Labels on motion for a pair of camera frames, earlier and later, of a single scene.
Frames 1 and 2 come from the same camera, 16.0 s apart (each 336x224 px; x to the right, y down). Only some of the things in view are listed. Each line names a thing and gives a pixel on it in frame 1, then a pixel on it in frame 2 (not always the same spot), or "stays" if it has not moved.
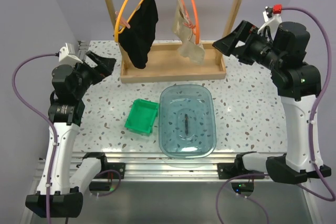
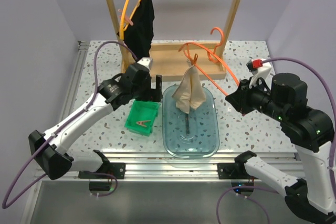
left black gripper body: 86,75 → 144,92
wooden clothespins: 190,25 → 141,123
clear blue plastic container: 187,121 stays
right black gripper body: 264,53 → 254,97
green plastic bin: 142,116 stays
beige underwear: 188,48 → 189,91
